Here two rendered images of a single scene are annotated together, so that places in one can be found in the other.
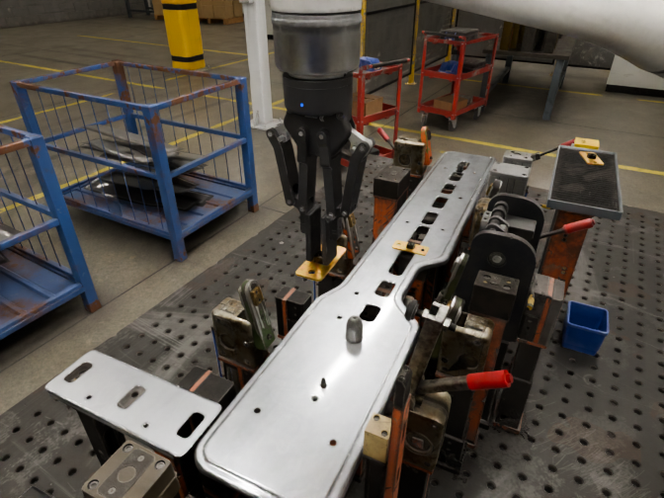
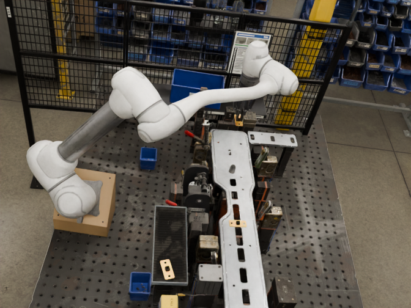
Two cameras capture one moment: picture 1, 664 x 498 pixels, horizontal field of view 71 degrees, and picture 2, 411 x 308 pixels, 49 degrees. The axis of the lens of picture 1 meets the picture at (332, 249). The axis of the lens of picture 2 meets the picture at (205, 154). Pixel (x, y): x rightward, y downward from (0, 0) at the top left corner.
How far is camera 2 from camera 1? 2.50 m
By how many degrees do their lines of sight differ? 96
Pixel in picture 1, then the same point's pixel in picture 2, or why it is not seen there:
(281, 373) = (243, 154)
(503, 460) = not seen: hidden behind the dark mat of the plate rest
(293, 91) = not seen: hidden behind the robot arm
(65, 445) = (303, 176)
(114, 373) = (283, 142)
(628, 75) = not seen: outside the picture
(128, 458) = (252, 117)
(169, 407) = (261, 139)
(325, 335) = (240, 168)
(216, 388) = (257, 150)
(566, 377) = (145, 263)
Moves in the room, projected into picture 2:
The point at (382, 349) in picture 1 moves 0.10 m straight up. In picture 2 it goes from (221, 169) to (224, 156)
